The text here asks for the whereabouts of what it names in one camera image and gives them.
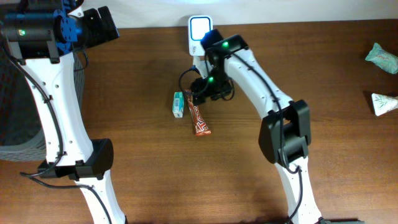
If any small teal packet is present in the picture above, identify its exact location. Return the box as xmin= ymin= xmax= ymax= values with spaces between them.
xmin=172 ymin=91 xmax=184 ymax=118

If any dark grey plastic basket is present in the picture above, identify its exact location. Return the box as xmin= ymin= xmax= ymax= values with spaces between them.
xmin=0 ymin=46 xmax=85 ymax=162

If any brown chocolate bar wrapper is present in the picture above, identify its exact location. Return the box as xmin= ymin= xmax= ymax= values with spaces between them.
xmin=185 ymin=90 xmax=211 ymax=136

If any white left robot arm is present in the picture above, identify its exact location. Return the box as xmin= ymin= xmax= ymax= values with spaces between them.
xmin=1 ymin=0 xmax=127 ymax=223

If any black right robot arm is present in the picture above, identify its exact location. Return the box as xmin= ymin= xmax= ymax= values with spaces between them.
xmin=190 ymin=29 xmax=322 ymax=223

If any white bamboo conditioner tube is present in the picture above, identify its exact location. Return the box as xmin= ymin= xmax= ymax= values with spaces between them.
xmin=371 ymin=93 xmax=397 ymax=116

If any teal wipes packet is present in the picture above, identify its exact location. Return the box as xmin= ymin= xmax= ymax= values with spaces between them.
xmin=365 ymin=43 xmax=397 ymax=75

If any white barcode scanner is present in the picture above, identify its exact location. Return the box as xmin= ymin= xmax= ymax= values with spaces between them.
xmin=188 ymin=15 xmax=213 ymax=57

